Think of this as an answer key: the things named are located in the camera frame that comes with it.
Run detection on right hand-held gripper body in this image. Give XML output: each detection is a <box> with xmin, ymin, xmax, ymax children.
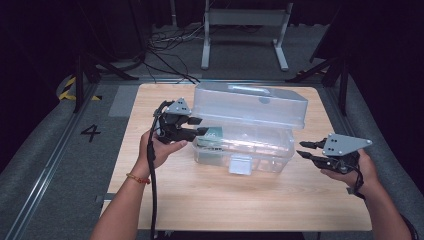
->
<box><xmin>314</xmin><ymin>133</ymin><xmax>374</xmax><ymax>175</ymax></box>

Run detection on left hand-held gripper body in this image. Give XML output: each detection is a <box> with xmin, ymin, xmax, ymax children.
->
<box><xmin>153</xmin><ymin>97</ymin><xmax>196</xmax><ymax>145</ymax></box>

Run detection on green square box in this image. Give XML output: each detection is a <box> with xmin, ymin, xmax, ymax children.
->
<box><xmin>194</xmin><ymin>125</ymin><xmax>225</xmax><ymax>154</ymax></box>

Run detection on clear plastic storage box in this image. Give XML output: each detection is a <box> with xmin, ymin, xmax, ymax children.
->
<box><xmin>191</xmin><ymin>81</ymin><xmax>310</xmax><ymax>176</ymax></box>

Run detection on person's left hand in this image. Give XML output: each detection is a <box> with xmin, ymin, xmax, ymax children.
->
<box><xmin>137</xmin><ymin>129</ymin><xmax>189</xmax><ymax>176</ymax></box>

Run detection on person's right hand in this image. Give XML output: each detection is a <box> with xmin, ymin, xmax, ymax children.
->
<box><xmin>320</xmin><ymin>148</ymin><xmax>380</xmax><ymax>197</ymax></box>

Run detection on black stand legs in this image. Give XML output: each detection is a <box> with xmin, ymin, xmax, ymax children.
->
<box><xmin>73</xmin><ymin>53</ymin><xmax>140</xmax><ymax>114</ymax></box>
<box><xmin>286</xmin><ymin>56</ymin><xmax>352</xmax><ymax>118</ymax></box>

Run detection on yellow and black hazard tape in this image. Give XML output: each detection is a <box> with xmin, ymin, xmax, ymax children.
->
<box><xmin>58</xmin><ymin>75</ymin><xmax>103</xmax><ymax>102</ymax></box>

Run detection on grey metal stand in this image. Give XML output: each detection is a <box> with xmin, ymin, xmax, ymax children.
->
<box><xmin>200</xmin><ymin>0</ymin><xmax>294</xmax><ymax>72</ymax></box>

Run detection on metal floor rail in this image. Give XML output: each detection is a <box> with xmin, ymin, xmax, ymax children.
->
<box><xmin>324</xmin><ymin>84</ymin><xmax>399</xmax><ymax>223</ymax></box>
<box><xmin>4</xmin><ymin>83</ymin><xmax>99</xmax><ymax>240</ymax></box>

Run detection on red and gold bracelet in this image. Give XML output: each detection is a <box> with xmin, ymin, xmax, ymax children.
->
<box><xmin>125</xmin><ymin>172</ymin><xmax>152</xmax><ymax>185</ymax></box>

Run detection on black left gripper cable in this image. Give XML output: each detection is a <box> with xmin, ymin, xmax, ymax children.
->
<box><xmin>145</xmin><ymin>99</ymin><xmax>176</xmax><ymax>240</ymax></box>

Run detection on bundle of black floor cables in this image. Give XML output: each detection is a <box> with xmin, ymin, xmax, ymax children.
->
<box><xmin>143</xmin><ymin>23</ymin><xmax>209</xmax><ymax>85</ymax></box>

